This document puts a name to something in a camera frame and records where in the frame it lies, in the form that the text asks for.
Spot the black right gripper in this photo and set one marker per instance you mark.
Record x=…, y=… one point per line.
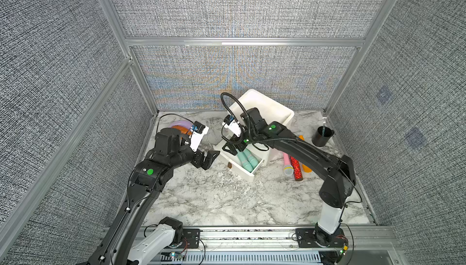
x=236, y=145

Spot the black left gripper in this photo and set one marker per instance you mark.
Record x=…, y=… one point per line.
x=198, y=157

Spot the white three-drawer storage unit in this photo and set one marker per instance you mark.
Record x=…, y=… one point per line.
x=270, y=111

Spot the pink microphone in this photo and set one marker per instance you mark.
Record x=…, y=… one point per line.
x=287, y=167

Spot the red glitter microphone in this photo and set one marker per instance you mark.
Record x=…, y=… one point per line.
x=296, y=169

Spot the orange microphone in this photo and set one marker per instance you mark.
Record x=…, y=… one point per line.
x=305, y=168

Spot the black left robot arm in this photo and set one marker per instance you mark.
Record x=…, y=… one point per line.
x=172, y=150

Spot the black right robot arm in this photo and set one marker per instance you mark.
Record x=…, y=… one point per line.
x=336, y=172

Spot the teal microphone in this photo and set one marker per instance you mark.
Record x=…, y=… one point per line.
x=251, y=158
x=244, y=162

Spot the orange pastry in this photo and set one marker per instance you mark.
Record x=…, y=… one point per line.
x=183, y=130

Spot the purple plate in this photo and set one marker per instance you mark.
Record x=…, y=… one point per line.
x=183, y=123

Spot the black mug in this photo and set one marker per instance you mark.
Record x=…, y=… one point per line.
x=320, y=141

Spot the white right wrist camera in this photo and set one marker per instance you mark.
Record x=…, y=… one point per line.
x=232, y=125

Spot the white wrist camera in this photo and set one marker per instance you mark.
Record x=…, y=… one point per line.
x=232, y=125
x=198, y=130

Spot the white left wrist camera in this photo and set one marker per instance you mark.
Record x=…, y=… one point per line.
x=198, y=130

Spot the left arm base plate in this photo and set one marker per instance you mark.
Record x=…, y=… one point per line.
x=190, y=240

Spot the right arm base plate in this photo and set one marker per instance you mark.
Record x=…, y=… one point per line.
x=311, y=238

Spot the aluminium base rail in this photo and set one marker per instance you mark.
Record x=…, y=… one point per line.
x=277, y=245

